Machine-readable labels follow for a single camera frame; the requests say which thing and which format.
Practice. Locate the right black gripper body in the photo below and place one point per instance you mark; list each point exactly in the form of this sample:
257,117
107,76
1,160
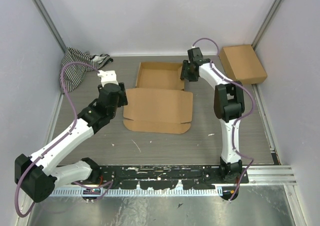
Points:
191,76

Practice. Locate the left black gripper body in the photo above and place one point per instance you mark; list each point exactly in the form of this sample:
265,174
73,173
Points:
123,98

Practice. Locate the brown cardboard box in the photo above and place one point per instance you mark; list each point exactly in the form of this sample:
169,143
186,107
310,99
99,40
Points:
241,63
159,102

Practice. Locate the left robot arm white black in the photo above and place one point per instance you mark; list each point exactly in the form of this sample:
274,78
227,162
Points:
39,174

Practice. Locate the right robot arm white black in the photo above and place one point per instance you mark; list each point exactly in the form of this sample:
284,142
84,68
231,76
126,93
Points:
228,107

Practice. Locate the folded brown cardboard box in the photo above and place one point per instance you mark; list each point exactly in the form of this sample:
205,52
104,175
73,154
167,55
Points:
241,63

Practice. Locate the striped black white cloth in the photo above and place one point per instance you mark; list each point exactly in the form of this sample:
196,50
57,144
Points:
75,73

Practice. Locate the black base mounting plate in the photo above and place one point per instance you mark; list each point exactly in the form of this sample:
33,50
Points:
160,177

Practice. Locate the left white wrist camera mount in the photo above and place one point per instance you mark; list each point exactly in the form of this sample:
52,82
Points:
107,77

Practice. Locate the white slotted cable duct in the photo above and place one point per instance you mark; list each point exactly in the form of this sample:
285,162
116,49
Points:
178,191

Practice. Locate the right aluminium frame post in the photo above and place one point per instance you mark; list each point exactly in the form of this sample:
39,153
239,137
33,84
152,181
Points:
266,22

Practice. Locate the aluminium frame post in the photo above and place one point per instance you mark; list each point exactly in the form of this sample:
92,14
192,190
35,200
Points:
266,22
50,24

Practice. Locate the left aluminium frame post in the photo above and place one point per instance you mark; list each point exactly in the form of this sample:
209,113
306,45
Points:
50,24

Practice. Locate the aluminium rail front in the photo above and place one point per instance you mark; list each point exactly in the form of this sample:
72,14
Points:
274,175

